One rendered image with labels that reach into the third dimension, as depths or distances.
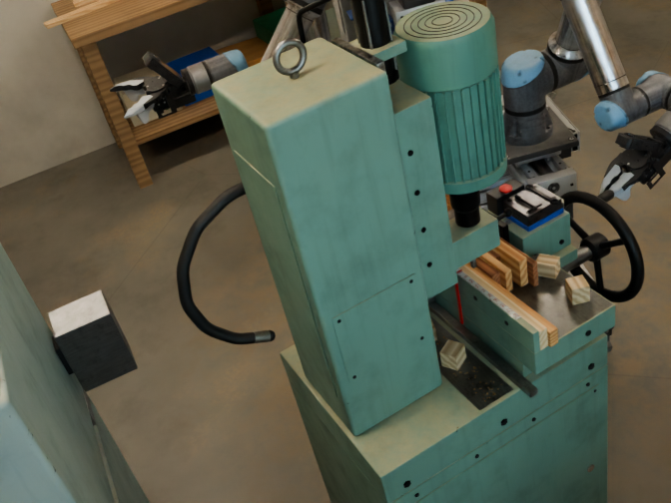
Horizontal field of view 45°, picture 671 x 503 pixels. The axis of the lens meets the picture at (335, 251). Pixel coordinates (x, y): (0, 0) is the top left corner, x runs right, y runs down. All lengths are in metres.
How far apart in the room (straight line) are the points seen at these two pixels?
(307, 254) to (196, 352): 1.89
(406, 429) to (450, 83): 0.69
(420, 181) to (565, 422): 0.69
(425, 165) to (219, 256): 2.27
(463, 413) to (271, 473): 1.16
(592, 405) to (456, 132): 0.75
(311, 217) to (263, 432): 1.60
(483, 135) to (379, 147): 0.24
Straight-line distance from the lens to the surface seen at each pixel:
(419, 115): 1.41
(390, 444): 1.65
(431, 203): 1.50
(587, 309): 1.72
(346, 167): 1.31
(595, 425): 1.98
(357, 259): 1.41
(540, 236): 1.84
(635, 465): 2.59
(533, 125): 2.36
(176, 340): 3.29
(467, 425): 1.66
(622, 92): 2.05
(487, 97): 1.47
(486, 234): 1.68
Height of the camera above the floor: 2.07
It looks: 37 degrees down
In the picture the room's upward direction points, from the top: 14 degrees counter-clockwise
